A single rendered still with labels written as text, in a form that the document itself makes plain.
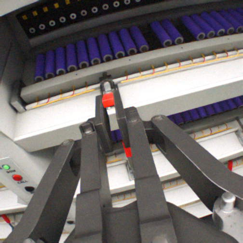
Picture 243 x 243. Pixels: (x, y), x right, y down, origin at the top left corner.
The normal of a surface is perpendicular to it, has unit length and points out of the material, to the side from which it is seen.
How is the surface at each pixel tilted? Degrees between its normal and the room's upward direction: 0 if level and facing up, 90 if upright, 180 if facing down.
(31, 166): 90
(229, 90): 105
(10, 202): 15
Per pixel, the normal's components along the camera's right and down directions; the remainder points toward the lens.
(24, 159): 0.15, 0.65
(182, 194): -0.17, -0.51
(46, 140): 0.20, 0.82
